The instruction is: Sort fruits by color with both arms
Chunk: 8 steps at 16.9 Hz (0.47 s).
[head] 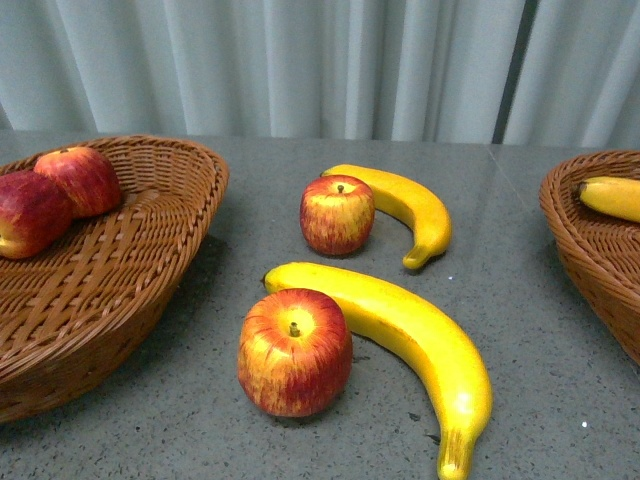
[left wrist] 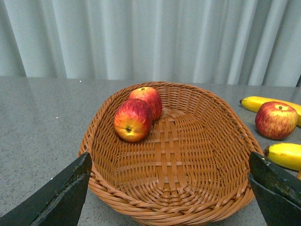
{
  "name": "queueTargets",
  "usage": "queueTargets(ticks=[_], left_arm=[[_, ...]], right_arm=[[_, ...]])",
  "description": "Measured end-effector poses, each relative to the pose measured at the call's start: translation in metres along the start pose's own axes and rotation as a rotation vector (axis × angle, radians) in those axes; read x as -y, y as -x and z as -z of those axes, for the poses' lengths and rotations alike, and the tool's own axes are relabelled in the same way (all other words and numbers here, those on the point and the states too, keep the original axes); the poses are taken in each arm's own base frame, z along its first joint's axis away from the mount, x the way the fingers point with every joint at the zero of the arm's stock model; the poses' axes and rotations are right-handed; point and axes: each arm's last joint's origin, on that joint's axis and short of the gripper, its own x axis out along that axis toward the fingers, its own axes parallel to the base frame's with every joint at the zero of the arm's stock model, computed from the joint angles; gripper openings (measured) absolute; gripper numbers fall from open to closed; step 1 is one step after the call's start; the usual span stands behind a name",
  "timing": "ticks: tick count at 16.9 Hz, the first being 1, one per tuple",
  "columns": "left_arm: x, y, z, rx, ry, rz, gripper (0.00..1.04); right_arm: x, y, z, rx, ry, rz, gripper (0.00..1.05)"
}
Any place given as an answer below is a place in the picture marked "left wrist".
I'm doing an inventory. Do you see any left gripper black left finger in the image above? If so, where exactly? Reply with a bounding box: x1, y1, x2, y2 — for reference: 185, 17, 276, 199
0, 153, 92, 226

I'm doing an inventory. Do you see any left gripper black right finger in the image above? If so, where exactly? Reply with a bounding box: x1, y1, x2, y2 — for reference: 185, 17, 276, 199
248, 152, 301, 226

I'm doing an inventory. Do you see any large yellow banana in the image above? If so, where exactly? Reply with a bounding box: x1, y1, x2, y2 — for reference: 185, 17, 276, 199
264, 143, 301, 171

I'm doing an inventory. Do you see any orange fruit at edge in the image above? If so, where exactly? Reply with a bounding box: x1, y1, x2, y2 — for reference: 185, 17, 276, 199
296, 171, 301, 179

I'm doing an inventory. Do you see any red apple on table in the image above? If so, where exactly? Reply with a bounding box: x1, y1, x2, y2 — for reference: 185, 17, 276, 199
255, 101, 298, 140

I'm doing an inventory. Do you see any yellow banana behind apple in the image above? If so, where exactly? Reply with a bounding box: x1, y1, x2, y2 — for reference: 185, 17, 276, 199
239, 96, 301, 127

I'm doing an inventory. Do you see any red apple, front in basket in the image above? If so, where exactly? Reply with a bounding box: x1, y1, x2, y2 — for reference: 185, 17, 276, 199
113, 98, 153, 142

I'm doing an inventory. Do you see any red apple, in basket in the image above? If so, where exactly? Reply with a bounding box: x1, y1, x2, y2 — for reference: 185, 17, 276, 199
129, 87, 163, 120
113, 98, 153, 142

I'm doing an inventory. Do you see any brown wicker basket, left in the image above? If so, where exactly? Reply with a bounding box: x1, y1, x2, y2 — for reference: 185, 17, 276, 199
79, 82, 262, 226

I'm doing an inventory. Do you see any red apple, back in basket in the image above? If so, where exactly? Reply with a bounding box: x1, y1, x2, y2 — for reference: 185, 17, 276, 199
129, 87, 163, 120

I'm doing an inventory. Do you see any white pleated curtain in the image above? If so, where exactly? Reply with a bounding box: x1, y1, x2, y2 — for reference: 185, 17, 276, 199
0, 0, 301, 87

